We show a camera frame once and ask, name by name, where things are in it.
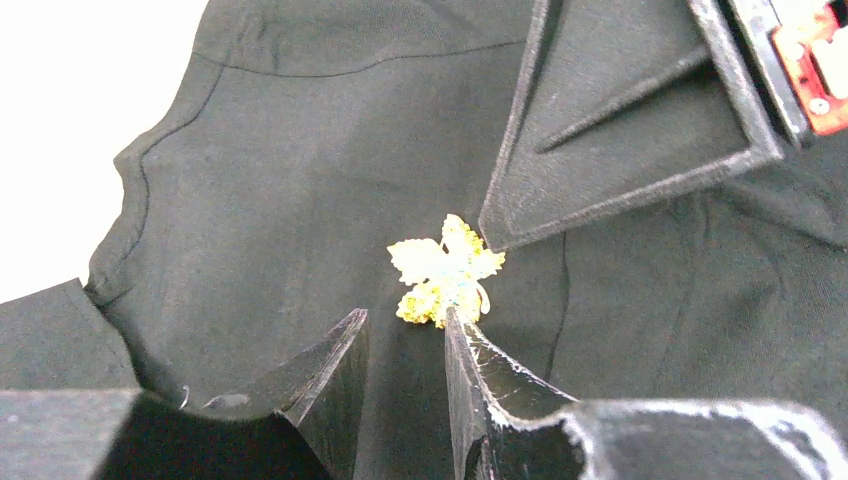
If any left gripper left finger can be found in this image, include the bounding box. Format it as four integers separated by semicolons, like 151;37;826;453
1;309;369;479

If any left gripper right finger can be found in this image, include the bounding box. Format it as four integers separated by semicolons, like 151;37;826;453
445;310;847;479

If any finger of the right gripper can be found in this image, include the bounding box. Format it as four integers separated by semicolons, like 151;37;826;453
479;1;785;251

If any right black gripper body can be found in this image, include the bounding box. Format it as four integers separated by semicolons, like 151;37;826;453
727;1;847;146

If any gold leaf brooch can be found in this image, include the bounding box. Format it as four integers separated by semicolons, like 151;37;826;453
387;214;506;329

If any black button shirt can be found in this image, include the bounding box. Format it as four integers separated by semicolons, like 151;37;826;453
1;1;847;479

